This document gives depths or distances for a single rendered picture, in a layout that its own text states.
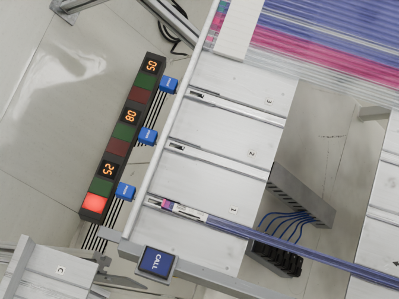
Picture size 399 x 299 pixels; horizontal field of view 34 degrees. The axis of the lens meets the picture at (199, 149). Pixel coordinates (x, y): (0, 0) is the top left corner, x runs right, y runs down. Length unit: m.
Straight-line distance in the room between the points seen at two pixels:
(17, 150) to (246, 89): 0.80
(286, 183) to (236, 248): 0.42
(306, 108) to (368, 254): 0.58
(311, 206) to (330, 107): 0.30
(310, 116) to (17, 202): 0.80
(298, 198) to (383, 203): 0.38
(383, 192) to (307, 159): 0.47
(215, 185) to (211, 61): 0.25
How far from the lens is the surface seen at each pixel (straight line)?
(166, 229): 1.12
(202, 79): 1.23
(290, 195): 1.51
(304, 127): 1.64
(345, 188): 1.77
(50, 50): 1.91
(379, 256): 1.17
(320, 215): 1.60
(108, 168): 1.17
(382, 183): 1.21
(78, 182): 1.92
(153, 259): 1.06
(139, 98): 1.22
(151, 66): 1.25
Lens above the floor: 1.60
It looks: 46 degrees down
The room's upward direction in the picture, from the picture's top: 86 degrees clockwise
